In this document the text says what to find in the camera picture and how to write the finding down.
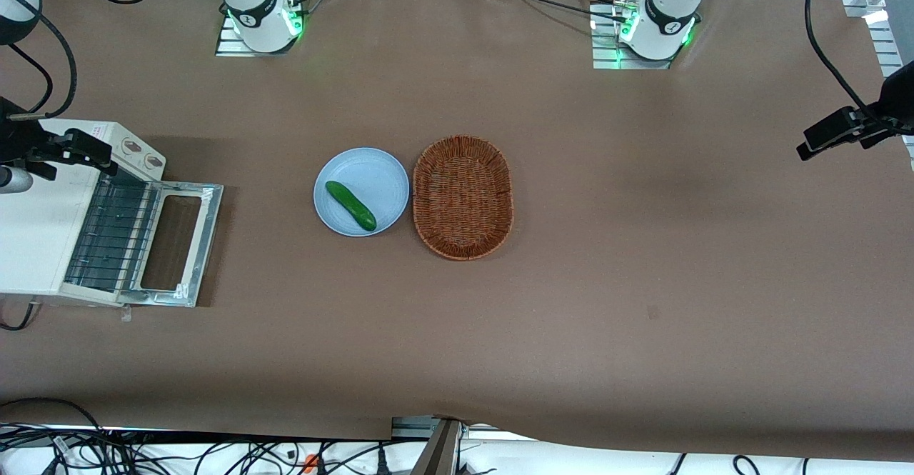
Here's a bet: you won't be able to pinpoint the brown table cover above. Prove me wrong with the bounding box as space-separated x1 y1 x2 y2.
0 0 914 461

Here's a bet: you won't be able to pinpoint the brown wicker basket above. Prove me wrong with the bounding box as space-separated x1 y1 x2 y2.
412 135 515 261

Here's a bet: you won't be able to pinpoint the dark metal strut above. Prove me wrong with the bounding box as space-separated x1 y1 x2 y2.
411 420 462 475

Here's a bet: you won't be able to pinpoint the long black base cable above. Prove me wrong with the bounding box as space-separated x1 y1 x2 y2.
471 0 629 23

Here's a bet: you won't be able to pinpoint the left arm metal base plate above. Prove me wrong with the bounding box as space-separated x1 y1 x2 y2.
591 2 678 71

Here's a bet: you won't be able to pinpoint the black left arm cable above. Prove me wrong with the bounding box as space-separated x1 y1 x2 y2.
804 0 902 130

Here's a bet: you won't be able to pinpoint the aluminium profile bar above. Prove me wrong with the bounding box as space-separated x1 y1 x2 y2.
391 416 515 441

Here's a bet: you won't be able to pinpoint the glass oven door metal frame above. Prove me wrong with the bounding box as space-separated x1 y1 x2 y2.
116 181 225 309

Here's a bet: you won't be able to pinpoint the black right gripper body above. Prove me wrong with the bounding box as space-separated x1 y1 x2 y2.
0 96 69 181

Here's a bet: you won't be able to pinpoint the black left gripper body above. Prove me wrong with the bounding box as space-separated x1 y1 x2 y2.
853 114 914 151

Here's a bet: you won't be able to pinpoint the black looped floor cable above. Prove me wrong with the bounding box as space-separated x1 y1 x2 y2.
0 397 104 434

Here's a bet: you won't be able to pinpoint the aluminium frame with slotted plate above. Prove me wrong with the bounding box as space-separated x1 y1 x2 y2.
843 0 914 170

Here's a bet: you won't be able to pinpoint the green cucumber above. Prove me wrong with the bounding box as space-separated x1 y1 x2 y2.
325 180 378 232

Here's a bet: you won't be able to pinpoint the tangled black floor cables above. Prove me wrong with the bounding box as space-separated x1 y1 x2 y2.
0 425 501 475

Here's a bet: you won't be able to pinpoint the white toaster oven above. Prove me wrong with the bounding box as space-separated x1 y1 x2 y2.
0 119 169 309

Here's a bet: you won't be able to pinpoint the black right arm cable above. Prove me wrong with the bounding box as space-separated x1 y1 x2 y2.
0 0 158 120

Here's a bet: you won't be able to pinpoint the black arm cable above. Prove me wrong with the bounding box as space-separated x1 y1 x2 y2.
0 0 158 120
804 0 902 130

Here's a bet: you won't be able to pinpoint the wire oven rack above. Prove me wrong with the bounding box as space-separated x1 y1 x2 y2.
64 179 162 294

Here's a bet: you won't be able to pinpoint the black oven power cable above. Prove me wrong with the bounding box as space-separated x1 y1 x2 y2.
0 302 40 332

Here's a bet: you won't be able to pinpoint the light blue plate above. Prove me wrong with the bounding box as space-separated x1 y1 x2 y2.
313 147 411 238

